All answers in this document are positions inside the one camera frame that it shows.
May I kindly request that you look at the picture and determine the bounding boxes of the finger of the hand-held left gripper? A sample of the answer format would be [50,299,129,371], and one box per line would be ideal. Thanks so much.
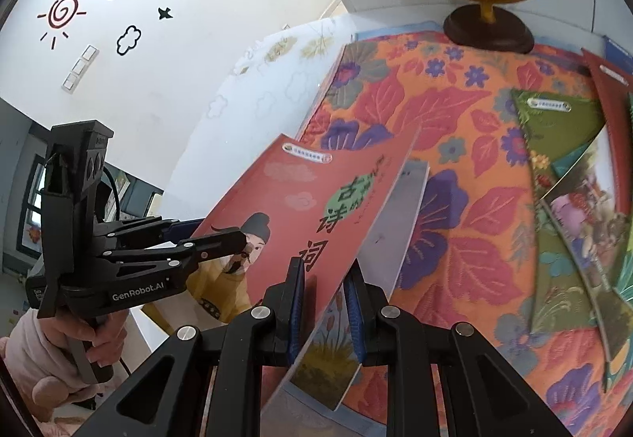
[95,214,206,241]
[101,227,248,280]

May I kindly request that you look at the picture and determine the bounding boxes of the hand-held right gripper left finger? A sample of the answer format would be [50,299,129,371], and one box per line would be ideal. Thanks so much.
[72,256,307,437]

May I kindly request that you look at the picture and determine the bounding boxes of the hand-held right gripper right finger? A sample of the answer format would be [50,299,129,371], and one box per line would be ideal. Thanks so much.
[343,276,569,437]

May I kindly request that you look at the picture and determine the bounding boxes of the red poet picture book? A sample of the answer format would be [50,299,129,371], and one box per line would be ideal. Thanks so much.
[141,125,421,418]

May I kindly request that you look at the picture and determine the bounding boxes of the olive green butterfly book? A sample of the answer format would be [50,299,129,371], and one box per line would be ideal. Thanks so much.
[512,88,606,171]

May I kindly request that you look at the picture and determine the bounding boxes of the dark red fairy tale book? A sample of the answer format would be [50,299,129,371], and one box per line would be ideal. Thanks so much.
[581,46,633,131]

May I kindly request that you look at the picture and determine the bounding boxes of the person's left forearm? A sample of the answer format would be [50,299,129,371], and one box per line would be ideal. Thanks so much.
[0,313,100,437]

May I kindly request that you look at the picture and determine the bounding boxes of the person's left hand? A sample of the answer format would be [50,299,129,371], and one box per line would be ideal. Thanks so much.
[42,306,130,369]

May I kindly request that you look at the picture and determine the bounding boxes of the green leafy book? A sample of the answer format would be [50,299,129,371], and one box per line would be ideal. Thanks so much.
[531,239,633,393]

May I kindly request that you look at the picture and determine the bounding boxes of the floral orange quilted mat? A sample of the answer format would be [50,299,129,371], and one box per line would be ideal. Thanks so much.
[297,29,633,437]

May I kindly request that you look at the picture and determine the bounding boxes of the colourful illustrated book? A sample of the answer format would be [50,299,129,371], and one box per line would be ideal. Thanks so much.
[539,123,633,304]

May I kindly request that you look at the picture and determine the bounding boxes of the teal leafy book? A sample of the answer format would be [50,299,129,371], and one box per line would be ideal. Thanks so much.
[551,140,609,178]

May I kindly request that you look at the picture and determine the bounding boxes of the blue eagle book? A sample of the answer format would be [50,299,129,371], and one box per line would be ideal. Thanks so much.
[604,36,633,69]

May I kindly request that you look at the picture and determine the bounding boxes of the black cable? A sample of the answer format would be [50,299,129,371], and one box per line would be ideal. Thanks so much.
[99,165,127,225]

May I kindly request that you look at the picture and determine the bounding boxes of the white wall switches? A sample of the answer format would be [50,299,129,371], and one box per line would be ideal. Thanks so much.
[62,44,100,94]

